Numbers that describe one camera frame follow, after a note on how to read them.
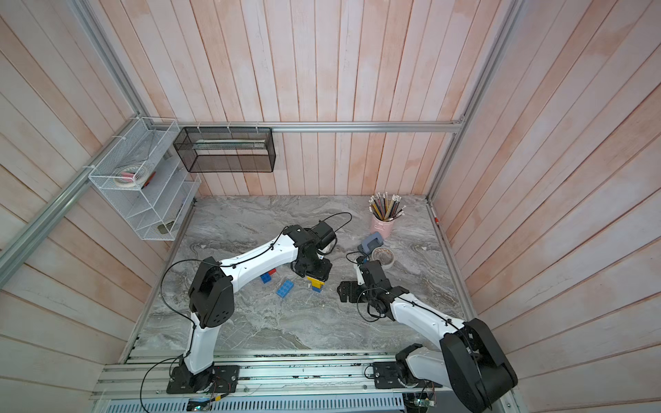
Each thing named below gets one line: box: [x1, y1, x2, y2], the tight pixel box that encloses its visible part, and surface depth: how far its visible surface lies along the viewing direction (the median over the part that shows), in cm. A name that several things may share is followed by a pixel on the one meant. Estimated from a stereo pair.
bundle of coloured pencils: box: [368, 191, 407, 222], surface depth 103 cm
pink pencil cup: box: [370, 214, 396, 240], surface depth 103 cm
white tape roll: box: [370, 246, 396, 269], surface depth 103 cm
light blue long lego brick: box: [275, 278, 295, 298], surface depth 92 cm
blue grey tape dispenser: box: [357, 231, 384, 255], surface depth 104 cm
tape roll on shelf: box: [113, 165, 149, 188], surface depth 74 cm
